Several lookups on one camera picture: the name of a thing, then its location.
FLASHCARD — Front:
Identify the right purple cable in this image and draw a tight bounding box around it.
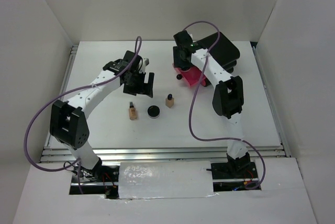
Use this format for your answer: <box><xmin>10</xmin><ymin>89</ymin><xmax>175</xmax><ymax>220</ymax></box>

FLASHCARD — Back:
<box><xmin>182</xmin><ymin>21</ymin><xmax>266</xmax><ymax>191</ymax></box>

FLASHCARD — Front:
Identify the aluminium right rail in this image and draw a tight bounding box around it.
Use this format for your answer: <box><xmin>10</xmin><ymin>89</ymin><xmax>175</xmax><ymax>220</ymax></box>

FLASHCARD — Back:
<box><xmin>251</xmin><ymin>42</ymin><xmax>292</xmax><ymax>158</ymax></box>

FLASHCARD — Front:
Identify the purple cable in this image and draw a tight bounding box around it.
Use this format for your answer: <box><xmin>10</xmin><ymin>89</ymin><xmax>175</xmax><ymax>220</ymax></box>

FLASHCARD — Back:
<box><xmin>182</xmin><ymin>21</ymin><xmax>266</xmax><ymax>191</ymax></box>
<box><xmin>24</xmin><ymin>36</ymin><xmax>143</xmax><ymax>195</ymax></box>

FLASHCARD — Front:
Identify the aluminium left rail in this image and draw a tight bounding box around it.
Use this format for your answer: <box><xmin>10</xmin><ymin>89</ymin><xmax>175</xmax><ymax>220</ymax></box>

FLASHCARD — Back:
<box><xmin>43</xmin><ymin>44</ymin><xmax>79</xmax><ymax>149</ymax></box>

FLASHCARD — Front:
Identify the black drawer organizer case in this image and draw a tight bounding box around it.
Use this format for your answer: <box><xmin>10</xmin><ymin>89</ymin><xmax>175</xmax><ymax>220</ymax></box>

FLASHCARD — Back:
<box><xmin>197</xmin><ymin>32</ymin><xmax>240</xmax><ymax>87</ymax></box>

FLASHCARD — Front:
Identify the aluminium front rail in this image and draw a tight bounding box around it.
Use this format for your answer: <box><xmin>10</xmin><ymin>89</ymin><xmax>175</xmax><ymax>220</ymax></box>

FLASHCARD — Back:
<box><xmin>40</xmin><ymin>146</ymin><xmax>286</xmax><ymax>163</ymax></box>

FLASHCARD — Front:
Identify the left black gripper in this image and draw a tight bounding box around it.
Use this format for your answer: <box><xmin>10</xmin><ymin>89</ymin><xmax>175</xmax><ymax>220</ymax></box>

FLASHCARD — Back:
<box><xmin>123</xmin><ymin>70</ymin><xmax>154</xmax><ymax>98</ymax></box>

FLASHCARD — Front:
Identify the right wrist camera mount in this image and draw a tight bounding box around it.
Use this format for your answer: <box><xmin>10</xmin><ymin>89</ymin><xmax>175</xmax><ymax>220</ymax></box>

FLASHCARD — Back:
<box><xmin>173</xmin><ymin>30</ymin><xmax>193</xmax><ymax>47</ymax></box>

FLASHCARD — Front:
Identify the BB foundation pump bottle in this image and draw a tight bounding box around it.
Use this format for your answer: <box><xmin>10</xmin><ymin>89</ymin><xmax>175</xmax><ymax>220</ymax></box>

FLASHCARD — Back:
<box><xmin>128</xmin><ymin>102</ymin><xmax>138</xmax><ymax>120</ymax></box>

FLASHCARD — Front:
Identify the pink drawer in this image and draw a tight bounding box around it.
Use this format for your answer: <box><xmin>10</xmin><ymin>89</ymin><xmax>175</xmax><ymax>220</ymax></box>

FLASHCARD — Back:
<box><xmin>172</xmin><ymin>63</ymin><xmax>201</xmax><ymax>87</ymax></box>

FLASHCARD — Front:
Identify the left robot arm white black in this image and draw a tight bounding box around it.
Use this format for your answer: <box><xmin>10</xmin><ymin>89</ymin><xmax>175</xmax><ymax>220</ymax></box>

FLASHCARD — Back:
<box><xmin>50</xmin><ymin>51</ymin><xmax>154</xmax><ymax>182</ymax></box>

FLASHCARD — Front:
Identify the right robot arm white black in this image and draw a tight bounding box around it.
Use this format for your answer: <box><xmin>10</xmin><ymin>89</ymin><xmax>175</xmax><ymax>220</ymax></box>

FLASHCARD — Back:
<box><xmin>173</xmin><ymin>30</ymin><xmax>251</xmax><ymax>178</ymax></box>

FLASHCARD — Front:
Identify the white foil-taped board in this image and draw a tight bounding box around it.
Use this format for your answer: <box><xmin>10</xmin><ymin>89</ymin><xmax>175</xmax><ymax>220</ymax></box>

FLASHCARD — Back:
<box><xmin>118</xmin><ymin>161</ymin><xmax>215</xmax><ymax>199</ymax></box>

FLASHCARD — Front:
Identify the aluminium rail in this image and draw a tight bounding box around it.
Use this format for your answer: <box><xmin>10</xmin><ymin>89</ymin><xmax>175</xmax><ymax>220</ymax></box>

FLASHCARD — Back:
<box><xmin>40</xmin><ymin>146</ymin><xmax>286</xmax><ymax>163</ymax></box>
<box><xmin>43</xmin><ymin>44</ymin><xmax>79</xmax><ymax>149</ymax></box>
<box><xmin>251</xmin><ymin>42</ymin><xmax>292</xmax><ymax>158</ymax></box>

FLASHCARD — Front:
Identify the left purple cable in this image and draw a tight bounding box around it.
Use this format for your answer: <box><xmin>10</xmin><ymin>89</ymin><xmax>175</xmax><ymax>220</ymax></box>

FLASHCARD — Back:
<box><xmin>24</xmin><ymin>36</ymin><xmax>143</xmax><ymax>195</ymax></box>

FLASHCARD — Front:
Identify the square foundation bottle black cap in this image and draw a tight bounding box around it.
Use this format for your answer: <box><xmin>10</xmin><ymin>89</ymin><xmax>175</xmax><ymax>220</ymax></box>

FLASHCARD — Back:
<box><xmin>165</xmin><ymin>94</ymin><xmax>174</xmax><ymax>108</ymax></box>

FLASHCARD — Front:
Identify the black lid powder jar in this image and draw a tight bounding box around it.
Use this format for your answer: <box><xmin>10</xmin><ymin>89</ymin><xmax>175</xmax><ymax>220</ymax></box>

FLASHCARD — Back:
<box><xmin>147</xmin><ymin>105</ymin><xmax>160</xmax><ymax>119</ymax></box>

